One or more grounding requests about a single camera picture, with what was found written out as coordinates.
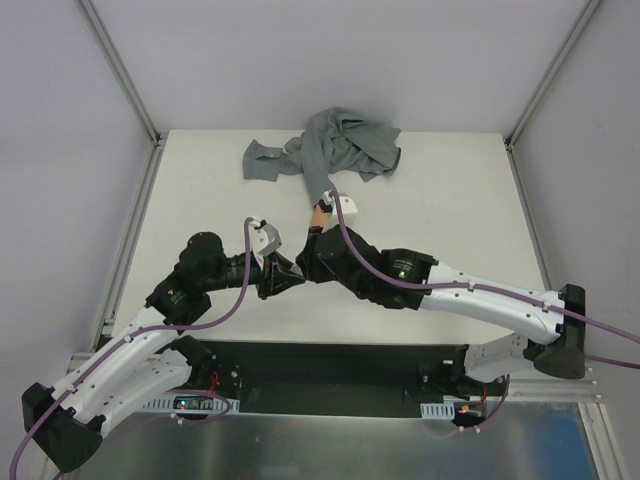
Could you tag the left aluminium frame post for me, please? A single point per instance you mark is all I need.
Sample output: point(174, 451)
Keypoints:
point(119, 70)

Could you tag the mannequin hand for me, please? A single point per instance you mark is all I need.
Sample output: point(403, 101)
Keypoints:
point(320, 217)

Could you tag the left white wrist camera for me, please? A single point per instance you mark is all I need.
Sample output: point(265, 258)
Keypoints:
point(264, 237)

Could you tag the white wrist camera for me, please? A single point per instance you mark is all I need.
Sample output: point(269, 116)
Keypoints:
point(264, 237)
point(348, 208)

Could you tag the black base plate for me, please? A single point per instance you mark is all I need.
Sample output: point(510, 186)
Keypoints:
point(385, 381)

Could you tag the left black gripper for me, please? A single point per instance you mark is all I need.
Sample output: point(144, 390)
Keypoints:
point(267, 277)

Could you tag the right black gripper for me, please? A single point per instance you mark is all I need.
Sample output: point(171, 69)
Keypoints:
point(314, 233)

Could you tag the grey crumpled shirt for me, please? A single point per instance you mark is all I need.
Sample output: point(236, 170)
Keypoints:
point(335, 140)

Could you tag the right aluminium frame post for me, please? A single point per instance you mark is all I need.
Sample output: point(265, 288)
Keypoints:
point(578, 28)

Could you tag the aluminium frame post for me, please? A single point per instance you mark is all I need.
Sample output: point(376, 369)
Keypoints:
point(578, 28)
point(119, 70)

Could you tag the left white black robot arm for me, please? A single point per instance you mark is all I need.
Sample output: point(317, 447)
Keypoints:
point(155, 352)

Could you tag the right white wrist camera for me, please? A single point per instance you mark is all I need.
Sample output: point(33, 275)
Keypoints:
point(348, 208)

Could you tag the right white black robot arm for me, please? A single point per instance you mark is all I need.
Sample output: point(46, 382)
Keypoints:
point(546, 332)

